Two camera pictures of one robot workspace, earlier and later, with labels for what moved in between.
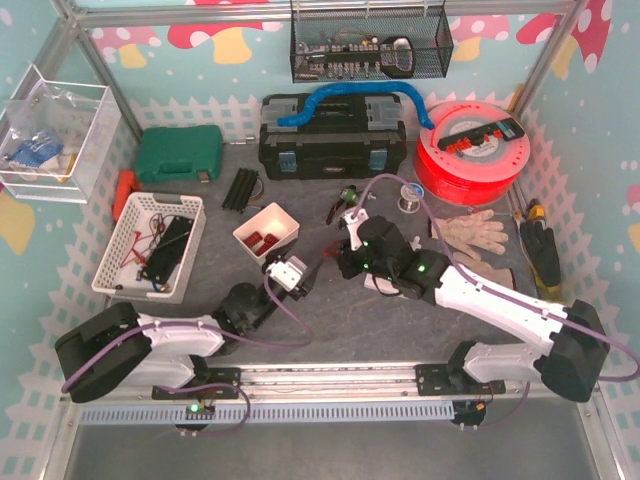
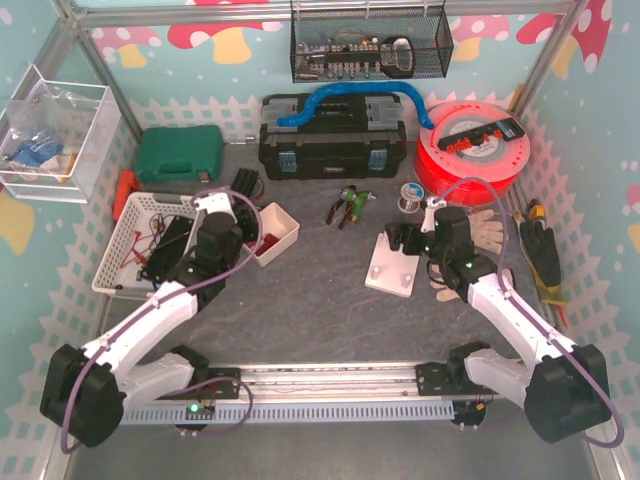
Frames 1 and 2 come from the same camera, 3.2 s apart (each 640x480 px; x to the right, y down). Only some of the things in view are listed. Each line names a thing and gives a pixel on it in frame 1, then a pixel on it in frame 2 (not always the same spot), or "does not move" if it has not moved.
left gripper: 304,284 → 167,248
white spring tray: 265,232 does not move
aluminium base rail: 325,380 does not move
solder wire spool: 411,195 does not move
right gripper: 347,257 → 406,239
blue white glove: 37,154 does not move
